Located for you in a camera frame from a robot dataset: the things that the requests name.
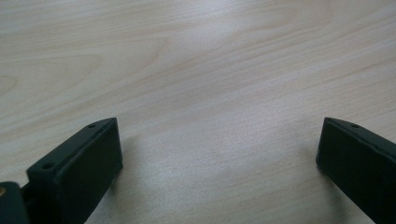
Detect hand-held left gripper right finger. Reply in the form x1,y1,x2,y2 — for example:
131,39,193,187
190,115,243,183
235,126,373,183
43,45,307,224
316,117,396,224

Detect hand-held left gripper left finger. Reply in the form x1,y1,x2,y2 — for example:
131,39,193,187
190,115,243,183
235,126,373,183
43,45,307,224
21,117,124,224

